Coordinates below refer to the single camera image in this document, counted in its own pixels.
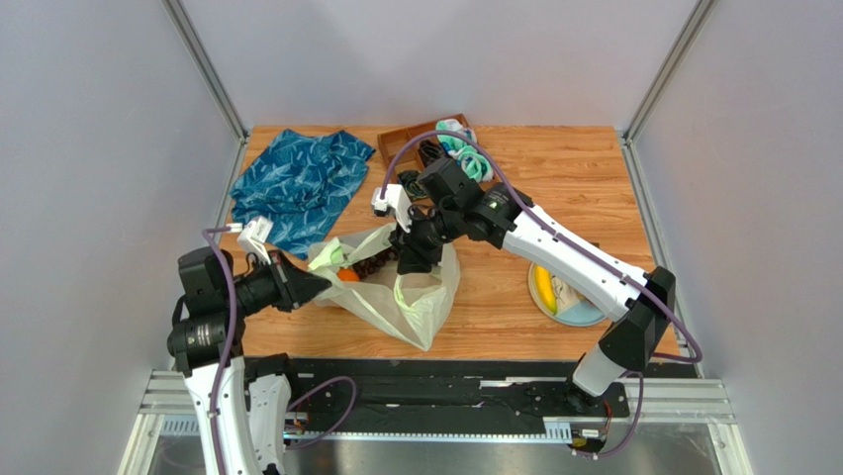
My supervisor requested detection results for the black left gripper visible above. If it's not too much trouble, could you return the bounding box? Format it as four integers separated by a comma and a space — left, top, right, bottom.
221, 247, 330, 316

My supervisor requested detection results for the fake orange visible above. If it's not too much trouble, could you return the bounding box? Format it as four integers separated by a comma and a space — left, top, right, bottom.
336, 268, 361, 282

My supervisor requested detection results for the fake dark grape bunch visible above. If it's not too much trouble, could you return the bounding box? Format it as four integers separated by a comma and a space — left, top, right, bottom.
351, 247, 399, 279

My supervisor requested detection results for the translucent white plastic bag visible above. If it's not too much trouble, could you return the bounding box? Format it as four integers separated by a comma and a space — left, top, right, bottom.
307, 224, 461, 351

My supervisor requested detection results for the fake yellow banana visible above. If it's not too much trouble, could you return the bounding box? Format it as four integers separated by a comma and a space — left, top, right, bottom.
533, 265, 558, 316

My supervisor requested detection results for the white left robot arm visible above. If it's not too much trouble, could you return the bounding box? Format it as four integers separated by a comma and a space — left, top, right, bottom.
167, 246, 331, 474

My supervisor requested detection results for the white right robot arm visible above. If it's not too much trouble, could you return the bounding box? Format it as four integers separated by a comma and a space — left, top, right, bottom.
372, 158, 676, 397

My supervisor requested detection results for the dark green leaf rolled sock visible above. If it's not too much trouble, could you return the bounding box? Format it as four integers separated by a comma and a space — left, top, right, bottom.
398, 169, 429, 203

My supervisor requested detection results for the blue shark print cloth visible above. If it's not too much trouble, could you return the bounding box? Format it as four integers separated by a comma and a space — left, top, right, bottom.
230, 129, 375, 259

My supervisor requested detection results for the black patterned rolled sock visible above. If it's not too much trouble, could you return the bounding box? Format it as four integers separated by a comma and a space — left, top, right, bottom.
418, 140, 450, 168

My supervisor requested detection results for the wooden compartment tray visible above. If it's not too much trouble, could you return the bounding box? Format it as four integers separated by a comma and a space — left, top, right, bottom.
377, 114, 499, 189

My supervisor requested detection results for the teal white sock lower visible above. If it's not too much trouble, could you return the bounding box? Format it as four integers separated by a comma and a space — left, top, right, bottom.
456, 147, 494, 183

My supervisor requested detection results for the teal white sock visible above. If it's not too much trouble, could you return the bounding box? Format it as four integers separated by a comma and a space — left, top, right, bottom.
456, 147, 494, 183
435, 118, 477, 159

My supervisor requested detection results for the teal white sock upper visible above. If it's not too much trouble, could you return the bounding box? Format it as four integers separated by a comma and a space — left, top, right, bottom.
435, 118, 477, 159

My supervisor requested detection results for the cream and blue plate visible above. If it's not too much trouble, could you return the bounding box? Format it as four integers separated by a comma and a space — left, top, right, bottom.
527, 263, 606, 328

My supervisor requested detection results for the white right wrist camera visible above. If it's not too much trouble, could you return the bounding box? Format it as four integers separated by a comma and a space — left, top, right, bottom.
371, 184, 412, 233

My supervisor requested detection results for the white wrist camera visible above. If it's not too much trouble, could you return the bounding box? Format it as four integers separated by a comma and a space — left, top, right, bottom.
371, 184, 412, 233
226, 216, 274, 264

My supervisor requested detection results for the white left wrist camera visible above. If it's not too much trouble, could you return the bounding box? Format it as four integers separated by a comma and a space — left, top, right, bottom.
226, 216, 274, 264

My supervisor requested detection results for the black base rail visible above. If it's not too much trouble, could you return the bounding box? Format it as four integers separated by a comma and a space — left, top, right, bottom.
212, 355, 631, 436

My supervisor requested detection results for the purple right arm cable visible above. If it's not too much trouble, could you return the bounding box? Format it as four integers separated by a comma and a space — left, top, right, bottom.
378, 130, 704, 459

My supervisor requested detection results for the grey aluminium frame post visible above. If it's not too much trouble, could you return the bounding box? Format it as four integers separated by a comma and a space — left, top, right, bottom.
161, 0, 249, 143

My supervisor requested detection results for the right aluminium frame post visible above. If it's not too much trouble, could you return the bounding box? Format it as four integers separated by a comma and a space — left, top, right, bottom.
623, 0, 718, 143

